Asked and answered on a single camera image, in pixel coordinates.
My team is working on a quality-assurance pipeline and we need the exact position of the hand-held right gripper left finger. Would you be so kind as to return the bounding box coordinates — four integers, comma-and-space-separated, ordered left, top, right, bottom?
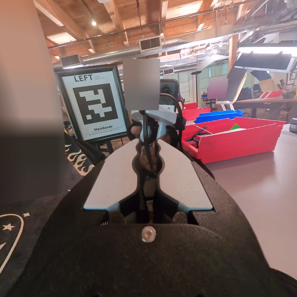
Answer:
83, 138, 142, 214

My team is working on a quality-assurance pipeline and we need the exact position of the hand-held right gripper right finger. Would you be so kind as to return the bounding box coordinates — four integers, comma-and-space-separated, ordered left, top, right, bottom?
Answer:
156, 138, 213, 214

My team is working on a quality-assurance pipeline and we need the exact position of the black rubber loop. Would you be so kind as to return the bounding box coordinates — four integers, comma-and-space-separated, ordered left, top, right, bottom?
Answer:
140, 93, 187, 214

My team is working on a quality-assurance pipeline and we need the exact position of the blue plastic bin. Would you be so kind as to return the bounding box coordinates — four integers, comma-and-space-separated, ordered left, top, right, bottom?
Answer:
194, 109, 244, 124

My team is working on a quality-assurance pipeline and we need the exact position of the red plastic bin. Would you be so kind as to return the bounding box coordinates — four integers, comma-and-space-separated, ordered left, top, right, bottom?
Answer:
182, 117, 287, 164

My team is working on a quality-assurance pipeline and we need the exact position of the person's left hand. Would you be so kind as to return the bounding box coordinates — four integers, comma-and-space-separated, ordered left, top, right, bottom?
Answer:
129, 120, 179, 145

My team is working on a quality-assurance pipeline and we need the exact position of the small red bin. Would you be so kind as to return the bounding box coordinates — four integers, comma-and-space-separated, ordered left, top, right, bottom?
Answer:
181, 102, 212, 121

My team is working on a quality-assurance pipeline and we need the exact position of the printed marker sign board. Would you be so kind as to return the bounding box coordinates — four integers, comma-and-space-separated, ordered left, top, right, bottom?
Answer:
54, 65, 132, 144

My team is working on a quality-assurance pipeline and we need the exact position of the bright light panel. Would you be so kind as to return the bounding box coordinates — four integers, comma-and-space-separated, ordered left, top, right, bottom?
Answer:
234, 43, 297, 73

